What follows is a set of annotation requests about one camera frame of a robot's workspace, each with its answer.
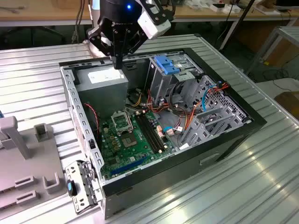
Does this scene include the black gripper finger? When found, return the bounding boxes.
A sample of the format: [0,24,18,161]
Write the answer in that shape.
[118,29,150,70]
[87,27,120,70]

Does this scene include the red orange power wire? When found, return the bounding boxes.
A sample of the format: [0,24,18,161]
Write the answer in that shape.
[216,80,232,93]

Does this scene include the perforated metal disk bay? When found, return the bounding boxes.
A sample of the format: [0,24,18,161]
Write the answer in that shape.
[179,74,254,150]

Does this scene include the blue carrier with tabs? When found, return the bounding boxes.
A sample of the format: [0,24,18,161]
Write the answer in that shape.
[154,55,182,75]

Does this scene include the grey metal drive cage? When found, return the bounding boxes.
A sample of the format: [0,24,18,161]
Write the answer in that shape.
[146,52,204,105]

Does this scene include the grey power supply box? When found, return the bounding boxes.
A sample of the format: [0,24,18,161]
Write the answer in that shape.
[74,64,129,122]

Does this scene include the light wooden desk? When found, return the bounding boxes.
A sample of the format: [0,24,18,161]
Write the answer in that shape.
[0,0,299,28]

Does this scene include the small white box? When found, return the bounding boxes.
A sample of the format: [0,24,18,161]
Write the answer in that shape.
[210,2,226,12]

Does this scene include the black RAM slot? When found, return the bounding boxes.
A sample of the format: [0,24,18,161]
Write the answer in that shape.
[136,114,159,154]
[141,112,166,151]

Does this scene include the CPU socket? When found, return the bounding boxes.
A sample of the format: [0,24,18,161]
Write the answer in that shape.
[120,132,138,149]

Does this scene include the black slanted pole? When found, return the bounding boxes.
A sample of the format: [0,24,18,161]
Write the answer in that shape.
[219,0,256,51]

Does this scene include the green motherboard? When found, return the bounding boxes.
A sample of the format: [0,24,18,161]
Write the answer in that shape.
[99,109,178,180]

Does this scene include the blue expansion slot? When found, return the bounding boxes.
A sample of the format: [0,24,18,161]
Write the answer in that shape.
[109,155,148,176]

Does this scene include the black open PC case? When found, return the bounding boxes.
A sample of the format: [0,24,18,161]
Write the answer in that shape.
[58,47,268,220]

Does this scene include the brown cardboard box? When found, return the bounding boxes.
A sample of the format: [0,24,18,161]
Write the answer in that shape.
[266,39,299,67]
[274,91,299,117]

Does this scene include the grey parts rack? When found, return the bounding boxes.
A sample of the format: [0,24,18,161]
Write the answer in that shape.
[0,115,67,210]

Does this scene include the black latch with blue tab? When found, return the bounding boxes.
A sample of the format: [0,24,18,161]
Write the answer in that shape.
[67,179,78,197]

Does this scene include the orange black wire bundle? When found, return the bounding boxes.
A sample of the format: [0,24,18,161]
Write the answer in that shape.
[143,100,187,117]

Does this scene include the red black twisted wire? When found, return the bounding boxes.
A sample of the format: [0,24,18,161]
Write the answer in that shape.
[83,102,101,140]

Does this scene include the metal socket cover frame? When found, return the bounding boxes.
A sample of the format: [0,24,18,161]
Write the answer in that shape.
[110,111,134,135]

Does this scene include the blue data wire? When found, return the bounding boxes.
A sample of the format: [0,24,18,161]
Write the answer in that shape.
[201,84,221,112]

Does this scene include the pale blue wire with connector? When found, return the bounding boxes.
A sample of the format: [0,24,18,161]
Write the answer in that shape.
[162,126,179,136]

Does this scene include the long orange wire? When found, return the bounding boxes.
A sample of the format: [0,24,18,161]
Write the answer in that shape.
[183,105,203,131]

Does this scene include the metal slot cover bracket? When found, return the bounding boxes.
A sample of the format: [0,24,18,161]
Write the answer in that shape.
[64,160,103,215]

